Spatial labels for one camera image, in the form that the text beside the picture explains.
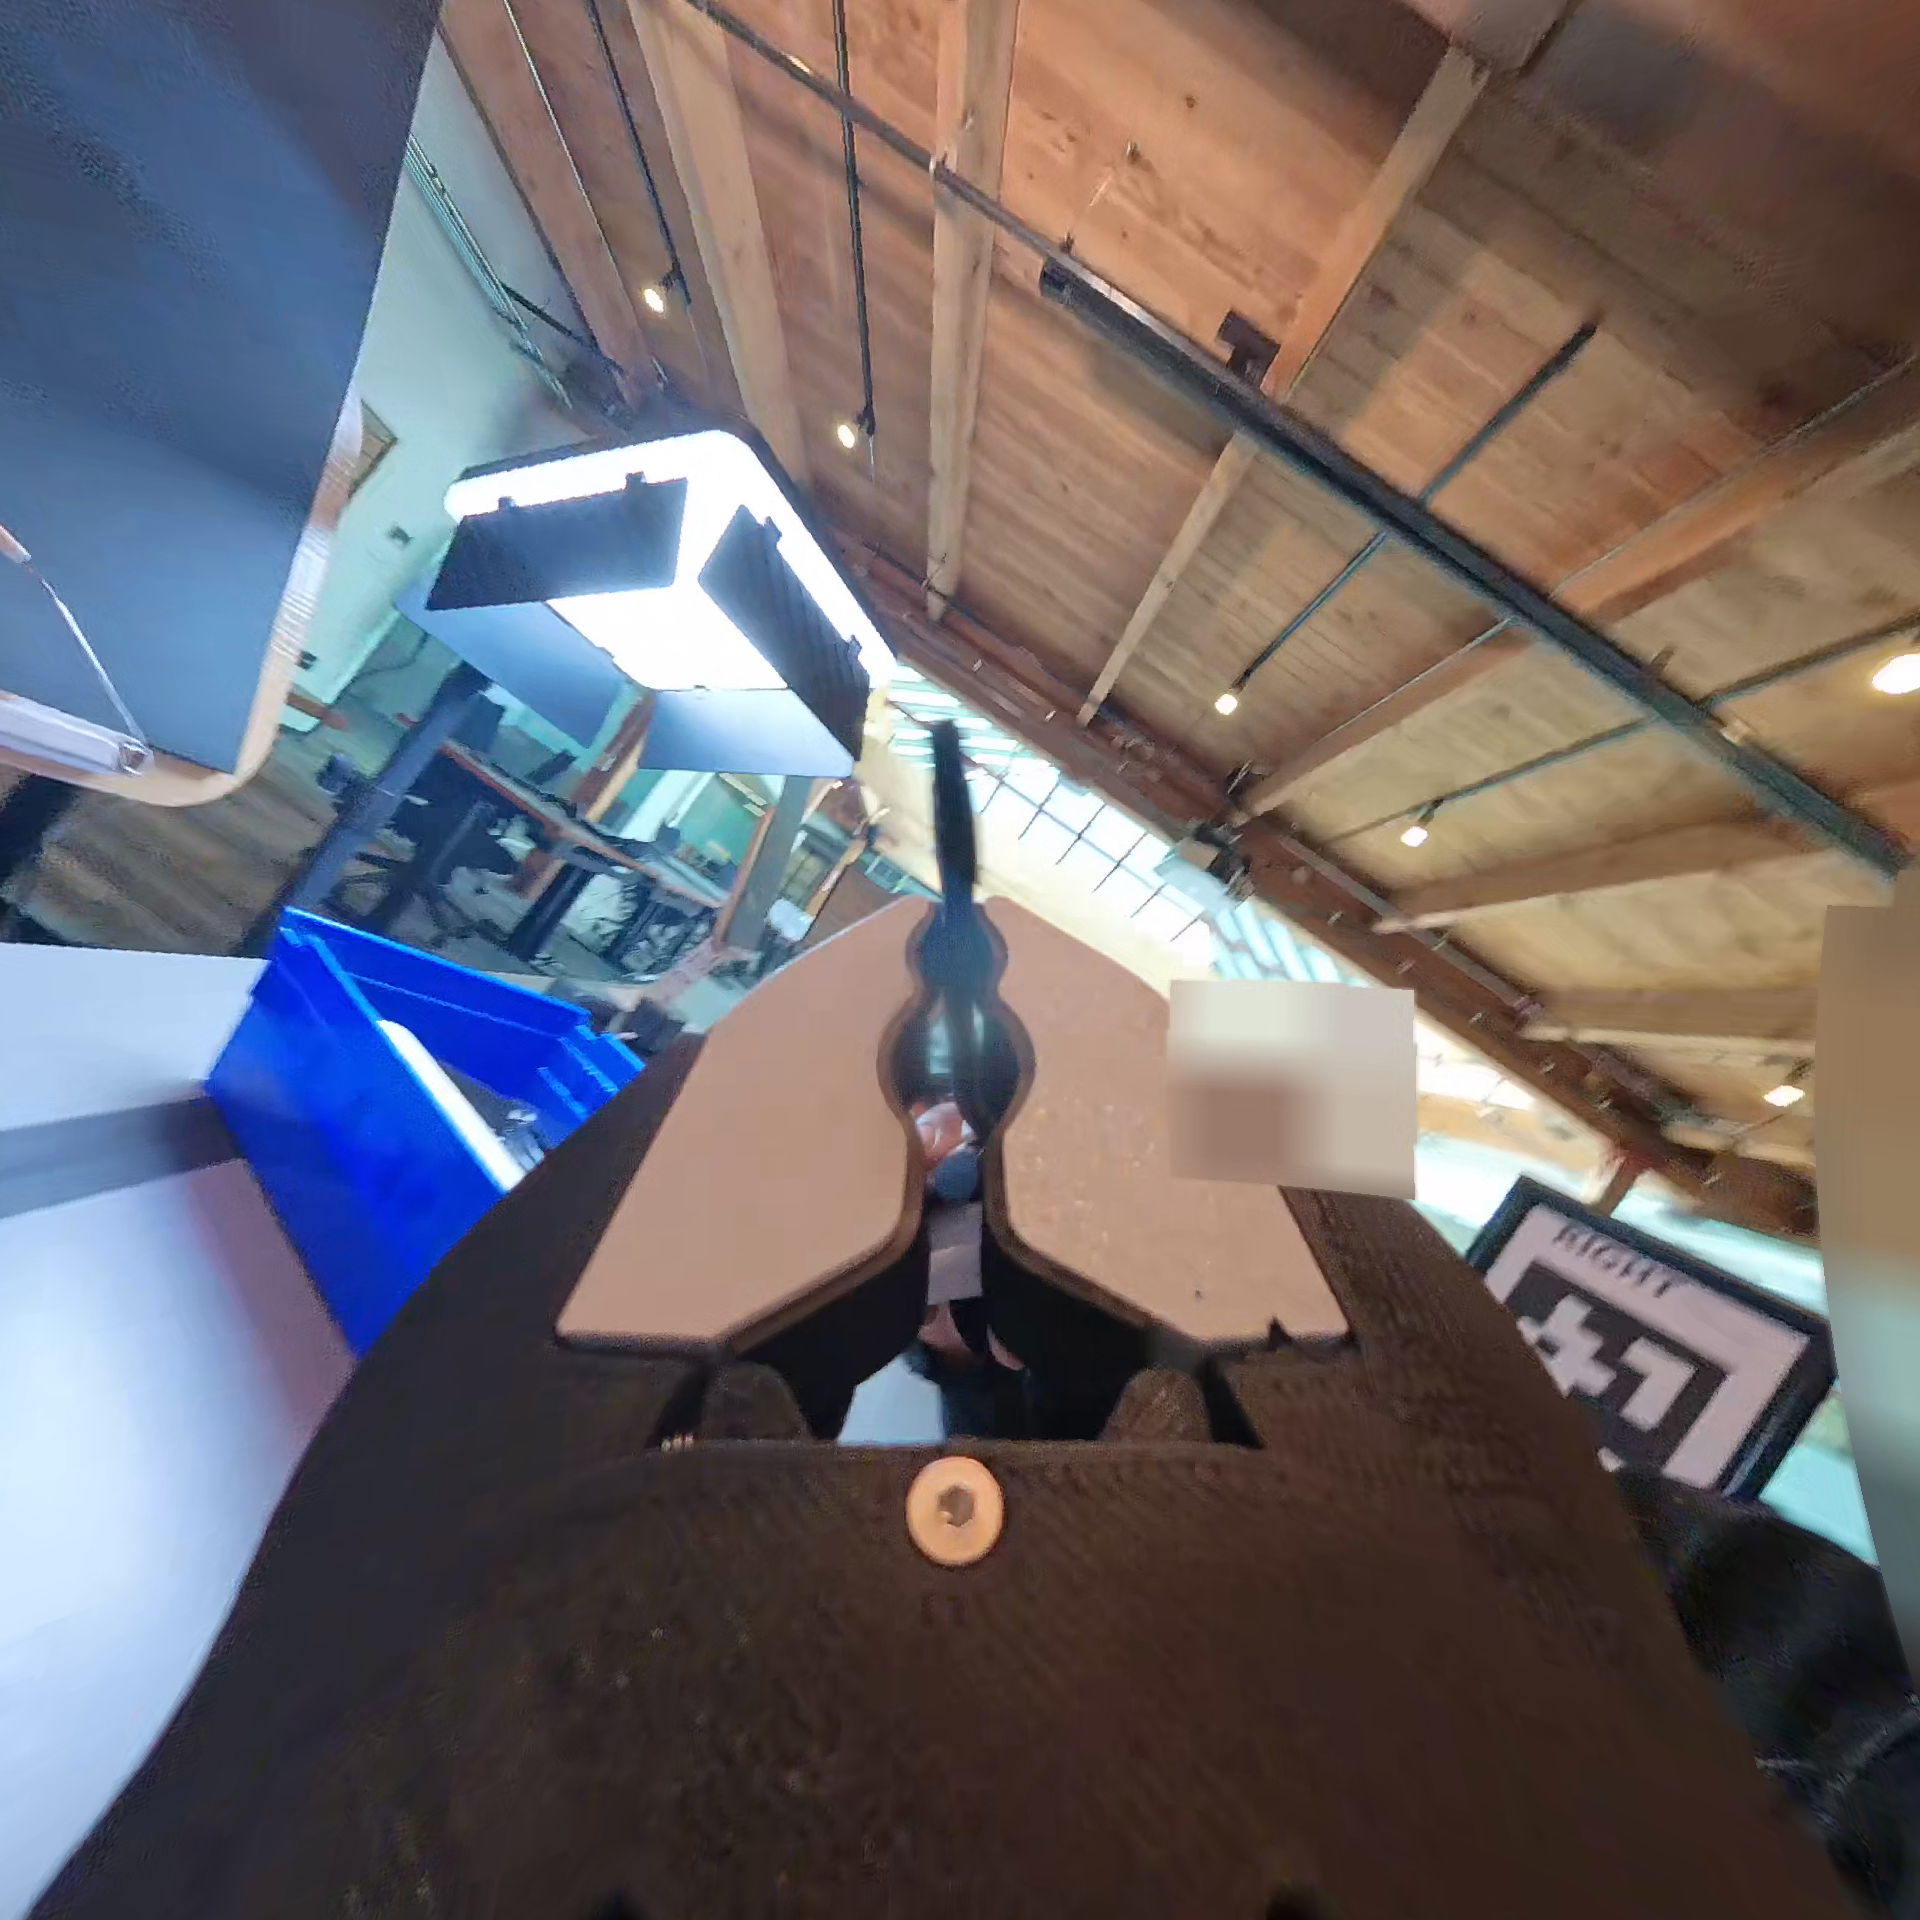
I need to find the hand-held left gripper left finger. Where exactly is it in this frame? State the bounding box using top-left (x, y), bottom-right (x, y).
top-left (555, 895), bottom-right (936, 1356)

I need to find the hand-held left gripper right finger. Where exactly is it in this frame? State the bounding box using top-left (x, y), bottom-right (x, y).
top-left (975, 895), bottom-right (1351, 1352)

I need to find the black cable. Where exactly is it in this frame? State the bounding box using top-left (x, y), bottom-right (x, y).
top-left (919, 719), bottom-right (1022, 1141)

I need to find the blue plastic bin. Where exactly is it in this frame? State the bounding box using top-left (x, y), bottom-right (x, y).
top-left (206, 905), bottom-right (651, 1356)

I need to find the person's left hand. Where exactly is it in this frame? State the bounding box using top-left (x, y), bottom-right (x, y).
top-left (907, 1097), bottom-right (985, 1202)

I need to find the white cylindrical bottle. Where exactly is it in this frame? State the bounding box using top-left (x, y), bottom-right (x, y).
top-left (375, 1015), bottom-right (530, 1194)

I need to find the wooden office desk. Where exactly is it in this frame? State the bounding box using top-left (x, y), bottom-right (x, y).
top-left (435, 733), bottom-right (753, 980)

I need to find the framed marker sign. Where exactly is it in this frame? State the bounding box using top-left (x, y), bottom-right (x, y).
top-left (1466, 1176), bottom-right (1841, 1501)

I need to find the studio light panel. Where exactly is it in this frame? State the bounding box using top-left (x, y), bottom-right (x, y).
top-left (392, 426), bottom-right (902, 781)

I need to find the wooden-rimmed black board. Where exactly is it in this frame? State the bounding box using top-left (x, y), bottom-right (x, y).
top-left (0, 0), bottom-right (444, 810)

